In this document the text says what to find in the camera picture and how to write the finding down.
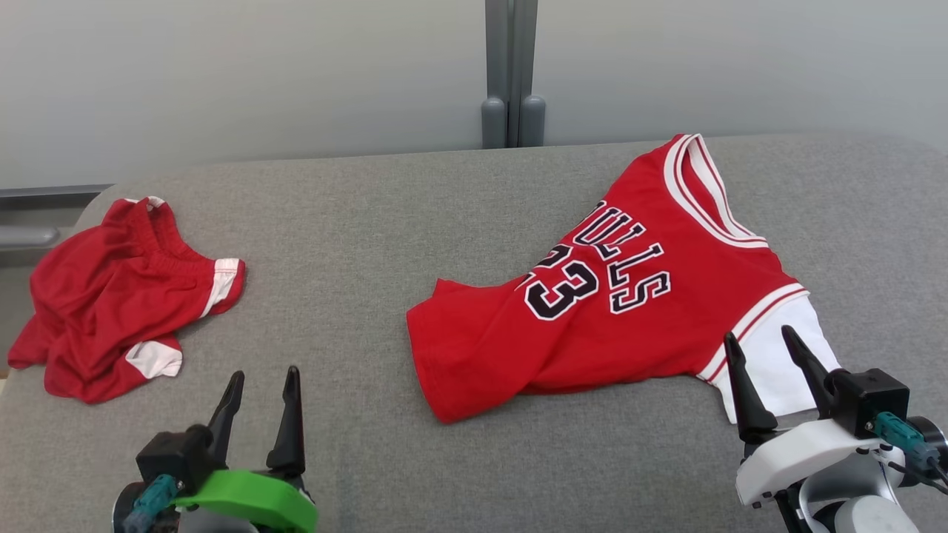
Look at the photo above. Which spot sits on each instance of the red shorts with white stripe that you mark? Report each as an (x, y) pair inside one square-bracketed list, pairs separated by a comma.
[(111, 296)]

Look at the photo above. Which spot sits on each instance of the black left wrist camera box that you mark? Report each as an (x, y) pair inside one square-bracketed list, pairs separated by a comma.
[(170, 455)]

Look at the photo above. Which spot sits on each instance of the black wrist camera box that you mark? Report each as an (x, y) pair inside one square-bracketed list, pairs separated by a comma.
[(870, 396), (170, 455)]

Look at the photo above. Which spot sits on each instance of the grey vertical partition post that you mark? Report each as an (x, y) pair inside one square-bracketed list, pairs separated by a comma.
[(511, 66)]

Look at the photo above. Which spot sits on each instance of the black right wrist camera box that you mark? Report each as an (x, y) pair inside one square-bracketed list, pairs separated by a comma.
[(870, 396)]

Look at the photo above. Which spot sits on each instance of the red Bulls basketball jersey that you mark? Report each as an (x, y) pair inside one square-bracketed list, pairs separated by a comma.
[(592, 326)]

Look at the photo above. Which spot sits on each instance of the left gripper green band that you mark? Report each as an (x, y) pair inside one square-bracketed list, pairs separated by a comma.
[(252, 500)]

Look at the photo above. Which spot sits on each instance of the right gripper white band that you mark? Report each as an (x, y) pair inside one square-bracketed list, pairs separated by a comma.
[(800, 451)]

